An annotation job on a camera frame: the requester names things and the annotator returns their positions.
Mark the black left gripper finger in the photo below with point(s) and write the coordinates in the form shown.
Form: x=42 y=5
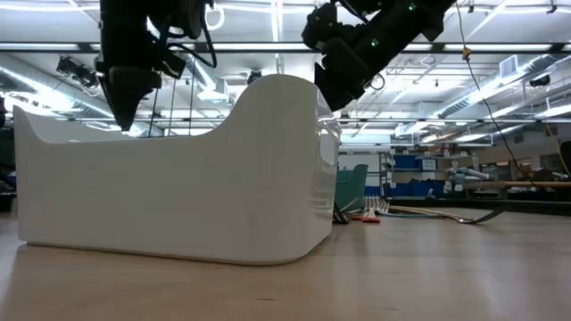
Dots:
x=131 y=93

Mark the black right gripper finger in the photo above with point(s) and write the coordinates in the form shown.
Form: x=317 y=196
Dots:
x=343 y=76

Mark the white plastic bin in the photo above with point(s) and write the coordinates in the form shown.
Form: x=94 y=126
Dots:
x=178 y=191

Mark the gold fork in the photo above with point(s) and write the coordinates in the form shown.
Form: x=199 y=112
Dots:
x=439 y=215

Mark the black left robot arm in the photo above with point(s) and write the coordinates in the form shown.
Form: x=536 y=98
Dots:
x=147 y=18

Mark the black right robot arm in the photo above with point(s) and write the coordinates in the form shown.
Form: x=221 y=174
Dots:
x=432 y=18

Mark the black ceiling-mounted equipment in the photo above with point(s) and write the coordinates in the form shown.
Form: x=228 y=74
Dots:
x=78 y=71

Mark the shelf with blue bins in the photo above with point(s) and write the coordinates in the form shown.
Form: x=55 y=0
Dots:
x=403 y=161

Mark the teal plastic bin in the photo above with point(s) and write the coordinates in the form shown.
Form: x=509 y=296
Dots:
x=352 y=187

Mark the white air vent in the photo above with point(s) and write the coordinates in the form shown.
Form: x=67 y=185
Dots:
x=508 y=67

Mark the black ceiling box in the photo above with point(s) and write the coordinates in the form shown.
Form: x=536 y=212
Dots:
x=540 y=81

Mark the long wooden bar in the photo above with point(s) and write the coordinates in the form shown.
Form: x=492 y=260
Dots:
x=535 y=183

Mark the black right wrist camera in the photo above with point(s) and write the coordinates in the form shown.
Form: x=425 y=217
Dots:
x=321 y=27

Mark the black dome ceiling camera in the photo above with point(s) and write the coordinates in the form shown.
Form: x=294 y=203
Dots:
x=255 y=76

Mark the silver ventilation duct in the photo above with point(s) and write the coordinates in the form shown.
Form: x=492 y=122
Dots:
x=506 y=88
x=31 y=78

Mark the black overhead light rail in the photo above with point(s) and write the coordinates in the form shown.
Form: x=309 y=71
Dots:
x=560 y=47

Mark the black aluminium table frame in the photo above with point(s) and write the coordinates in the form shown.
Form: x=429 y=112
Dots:
x=535 y=206

